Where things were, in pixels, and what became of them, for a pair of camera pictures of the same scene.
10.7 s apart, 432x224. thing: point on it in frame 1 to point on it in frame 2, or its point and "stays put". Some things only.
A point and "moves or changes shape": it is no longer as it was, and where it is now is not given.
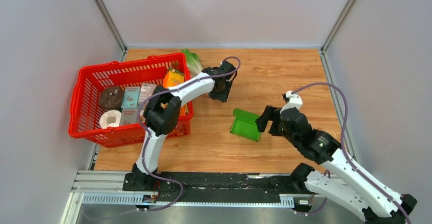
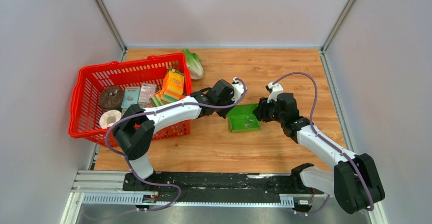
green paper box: [244, 124] moves or changes shape
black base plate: [188, 187] stays put
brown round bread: [111, 98] stays put
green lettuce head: [194, 66] stays put
